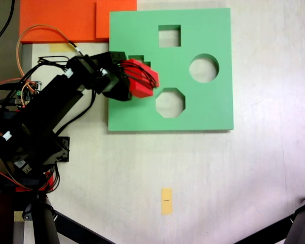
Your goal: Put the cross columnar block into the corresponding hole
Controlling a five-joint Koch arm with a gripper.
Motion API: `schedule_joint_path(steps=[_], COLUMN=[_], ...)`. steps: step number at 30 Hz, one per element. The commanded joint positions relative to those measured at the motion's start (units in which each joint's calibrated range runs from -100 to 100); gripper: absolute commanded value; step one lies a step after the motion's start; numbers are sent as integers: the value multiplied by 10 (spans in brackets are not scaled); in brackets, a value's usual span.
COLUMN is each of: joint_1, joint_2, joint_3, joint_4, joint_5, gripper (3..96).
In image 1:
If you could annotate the red cross columnar block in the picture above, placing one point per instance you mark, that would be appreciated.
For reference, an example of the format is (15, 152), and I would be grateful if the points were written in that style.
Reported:
(139, 89)

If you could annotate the small orange flat block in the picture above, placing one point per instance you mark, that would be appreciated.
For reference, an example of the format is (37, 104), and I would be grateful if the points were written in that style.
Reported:
(103, 23)

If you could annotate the large orange flat block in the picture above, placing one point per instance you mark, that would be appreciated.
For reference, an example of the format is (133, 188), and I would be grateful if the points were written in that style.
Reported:
(53, 15)

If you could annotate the yellow masking tape piece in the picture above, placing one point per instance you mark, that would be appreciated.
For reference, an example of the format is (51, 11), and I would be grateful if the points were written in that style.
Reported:
(61, 47)

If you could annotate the green shape sorting board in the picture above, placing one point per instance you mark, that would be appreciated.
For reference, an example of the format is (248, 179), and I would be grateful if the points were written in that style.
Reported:
(206, 114)

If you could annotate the red table clamp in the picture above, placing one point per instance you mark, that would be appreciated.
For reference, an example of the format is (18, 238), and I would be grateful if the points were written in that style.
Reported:
(50, 179)

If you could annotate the yellow tape strip black mark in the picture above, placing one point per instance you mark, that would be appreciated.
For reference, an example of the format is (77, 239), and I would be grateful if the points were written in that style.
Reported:
(166, 202)

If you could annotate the thin black tripod strut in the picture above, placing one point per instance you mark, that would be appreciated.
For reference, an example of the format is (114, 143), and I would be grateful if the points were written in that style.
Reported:
(269, 236)
(78, 231)

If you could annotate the thick black tripod leg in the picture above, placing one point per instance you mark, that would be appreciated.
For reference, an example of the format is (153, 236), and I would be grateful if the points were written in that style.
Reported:
(44, 226)

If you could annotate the notched black tripod leg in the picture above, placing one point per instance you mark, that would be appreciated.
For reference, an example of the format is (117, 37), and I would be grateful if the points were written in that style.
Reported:
(302, 223)

